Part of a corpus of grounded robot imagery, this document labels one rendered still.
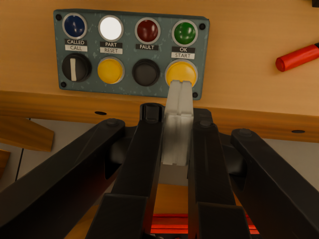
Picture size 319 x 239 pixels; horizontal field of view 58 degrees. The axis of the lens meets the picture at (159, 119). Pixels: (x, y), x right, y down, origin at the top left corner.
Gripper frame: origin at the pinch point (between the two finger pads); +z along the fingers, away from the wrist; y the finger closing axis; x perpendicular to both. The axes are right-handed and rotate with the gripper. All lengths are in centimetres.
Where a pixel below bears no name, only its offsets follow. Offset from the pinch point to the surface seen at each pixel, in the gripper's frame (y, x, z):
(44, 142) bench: -52, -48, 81
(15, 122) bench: -52, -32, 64
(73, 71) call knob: -10.4, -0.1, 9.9
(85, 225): -19, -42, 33
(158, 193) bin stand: -1.7, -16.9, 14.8
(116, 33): -6.5, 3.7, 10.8
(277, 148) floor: 42, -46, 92
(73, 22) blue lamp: -10.5, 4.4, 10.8
